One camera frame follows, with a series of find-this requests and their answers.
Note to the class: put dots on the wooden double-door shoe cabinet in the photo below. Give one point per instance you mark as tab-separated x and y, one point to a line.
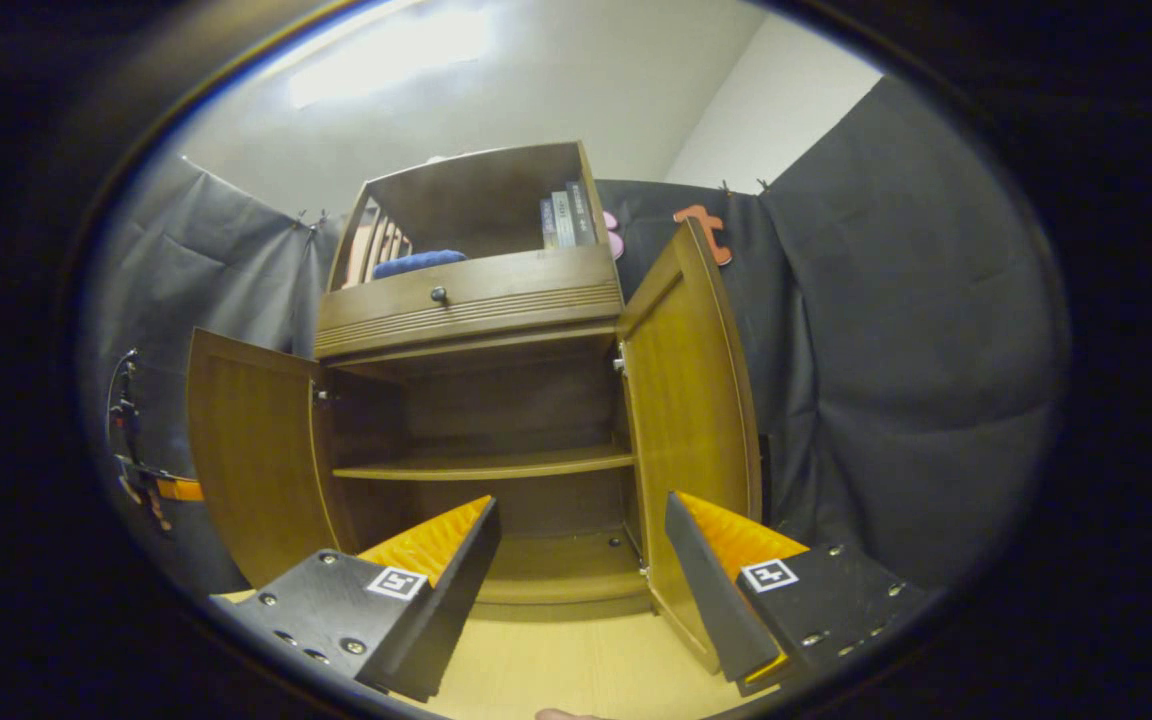
476	200

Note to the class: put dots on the black backdrop cloth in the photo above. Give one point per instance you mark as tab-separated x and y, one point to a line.
916	350

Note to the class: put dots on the wooden cabinet drawer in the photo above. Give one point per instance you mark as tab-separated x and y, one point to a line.
496	300

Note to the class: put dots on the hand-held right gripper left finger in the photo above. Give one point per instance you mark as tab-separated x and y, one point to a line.
451	610

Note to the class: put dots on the blue white book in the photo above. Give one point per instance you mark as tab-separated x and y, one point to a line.
546	225

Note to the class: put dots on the grey book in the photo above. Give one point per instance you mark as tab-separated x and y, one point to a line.
563	220

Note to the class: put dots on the wooden cabinet shelf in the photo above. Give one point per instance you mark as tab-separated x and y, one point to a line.
496	465

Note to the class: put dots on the dark book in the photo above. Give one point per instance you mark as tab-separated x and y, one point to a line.
583	213

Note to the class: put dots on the blue folded towel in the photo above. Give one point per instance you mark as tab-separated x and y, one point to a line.
416	264

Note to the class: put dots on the wooden shoe cabinet door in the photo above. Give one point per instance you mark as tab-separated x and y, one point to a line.
256	460
691	420

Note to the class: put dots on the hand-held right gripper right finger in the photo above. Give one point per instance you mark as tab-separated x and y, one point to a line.
711	600

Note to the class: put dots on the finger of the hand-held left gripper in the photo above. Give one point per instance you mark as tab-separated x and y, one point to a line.
181	489

